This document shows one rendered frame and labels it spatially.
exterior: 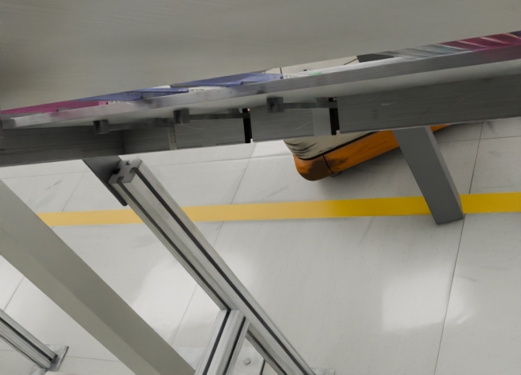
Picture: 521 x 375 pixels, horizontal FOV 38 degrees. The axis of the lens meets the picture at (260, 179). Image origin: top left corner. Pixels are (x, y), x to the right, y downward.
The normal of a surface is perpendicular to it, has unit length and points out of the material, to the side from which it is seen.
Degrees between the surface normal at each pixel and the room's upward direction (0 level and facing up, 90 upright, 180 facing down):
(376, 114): 46
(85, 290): 90
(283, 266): 0
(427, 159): 90
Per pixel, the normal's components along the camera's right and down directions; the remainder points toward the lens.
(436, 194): -0.06, 0.72
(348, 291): -0.44, -0.64
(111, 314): 0.87, -0.11
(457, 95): -0.52, 0.10
